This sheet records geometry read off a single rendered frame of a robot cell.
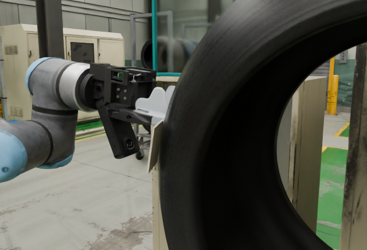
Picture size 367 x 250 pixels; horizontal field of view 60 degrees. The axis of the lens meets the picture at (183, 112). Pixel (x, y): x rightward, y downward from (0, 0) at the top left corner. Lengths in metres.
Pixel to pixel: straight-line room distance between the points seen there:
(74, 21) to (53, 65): 9.35
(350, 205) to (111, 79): 0.51
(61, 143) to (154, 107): 0.25
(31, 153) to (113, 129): 0.14
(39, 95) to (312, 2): 0.53
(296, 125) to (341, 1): 0.70
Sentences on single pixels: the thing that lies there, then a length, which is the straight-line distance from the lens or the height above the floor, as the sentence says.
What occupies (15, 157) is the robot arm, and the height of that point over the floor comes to 1.17.
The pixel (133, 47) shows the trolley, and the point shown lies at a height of 1.50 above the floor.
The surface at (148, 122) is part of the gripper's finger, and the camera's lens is 0.49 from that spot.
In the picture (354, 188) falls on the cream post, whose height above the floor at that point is 1.08.
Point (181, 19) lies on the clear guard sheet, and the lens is 1.16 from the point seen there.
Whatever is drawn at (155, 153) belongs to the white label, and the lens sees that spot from 0.41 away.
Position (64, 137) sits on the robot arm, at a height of 1.17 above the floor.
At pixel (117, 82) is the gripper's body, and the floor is 1.29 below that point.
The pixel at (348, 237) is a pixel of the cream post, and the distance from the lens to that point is 0.74.
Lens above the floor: 1.32
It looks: 9 degrees down
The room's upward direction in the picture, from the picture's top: straight up
